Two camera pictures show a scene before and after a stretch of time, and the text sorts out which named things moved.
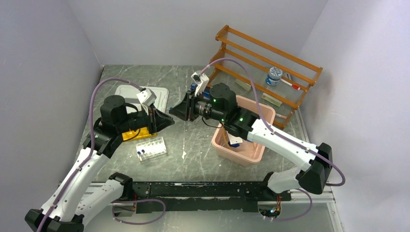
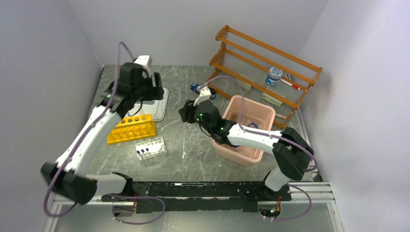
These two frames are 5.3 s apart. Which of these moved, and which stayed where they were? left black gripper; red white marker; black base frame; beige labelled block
Moved: left black gripper
Stayed: red white marker; beige labelled block; black base frame
